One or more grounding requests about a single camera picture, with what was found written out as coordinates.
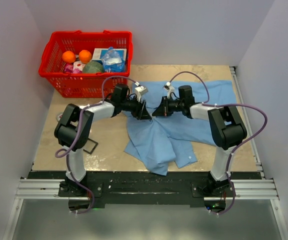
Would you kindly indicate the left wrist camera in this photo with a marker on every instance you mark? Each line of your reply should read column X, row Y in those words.
column 139, row 91

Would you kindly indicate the white blue box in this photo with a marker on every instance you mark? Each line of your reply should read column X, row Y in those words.
column 98, row 53

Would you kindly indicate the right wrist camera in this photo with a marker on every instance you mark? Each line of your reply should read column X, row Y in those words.
column 169, row 88

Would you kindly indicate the black picture frame stand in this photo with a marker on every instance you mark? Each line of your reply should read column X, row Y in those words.
column 90, row 146

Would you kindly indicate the light blue shirt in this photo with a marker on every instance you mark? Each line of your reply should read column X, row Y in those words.
column 162, row 140

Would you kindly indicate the orange fruit left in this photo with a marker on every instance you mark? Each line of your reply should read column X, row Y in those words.
column 68, row 57

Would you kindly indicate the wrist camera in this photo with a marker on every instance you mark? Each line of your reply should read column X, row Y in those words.
column 169, row 88
column 139, row 91

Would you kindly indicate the blue plastic bag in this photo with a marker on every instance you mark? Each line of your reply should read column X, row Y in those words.
column 114, row 60

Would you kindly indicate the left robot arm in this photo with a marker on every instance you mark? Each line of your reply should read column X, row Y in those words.
column 74, row 126

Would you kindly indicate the orange fruit right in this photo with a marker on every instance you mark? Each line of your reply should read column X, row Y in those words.
column 85, row 56

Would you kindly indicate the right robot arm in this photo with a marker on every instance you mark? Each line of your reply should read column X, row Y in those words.
column 226, row 126

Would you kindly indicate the energy drink can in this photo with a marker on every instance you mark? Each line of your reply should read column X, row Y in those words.
column 59, row 116

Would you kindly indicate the pink snack packet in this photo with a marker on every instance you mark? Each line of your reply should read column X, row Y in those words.
column 74, row 68

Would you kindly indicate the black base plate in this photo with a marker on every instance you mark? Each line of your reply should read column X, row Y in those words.
column 145, row 188

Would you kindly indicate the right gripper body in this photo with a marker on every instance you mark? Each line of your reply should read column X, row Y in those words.
column 171, row 106

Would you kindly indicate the green melon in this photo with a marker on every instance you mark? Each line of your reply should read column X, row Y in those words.
column 93, row 67

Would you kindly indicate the red plastic basket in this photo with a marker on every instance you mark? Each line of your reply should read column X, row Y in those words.
column 93, row 85

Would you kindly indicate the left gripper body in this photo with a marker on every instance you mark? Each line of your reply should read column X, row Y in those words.
column 132, row 106

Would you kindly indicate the orange fruit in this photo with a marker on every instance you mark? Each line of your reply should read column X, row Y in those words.
column 68, row 57
column 85, row 56

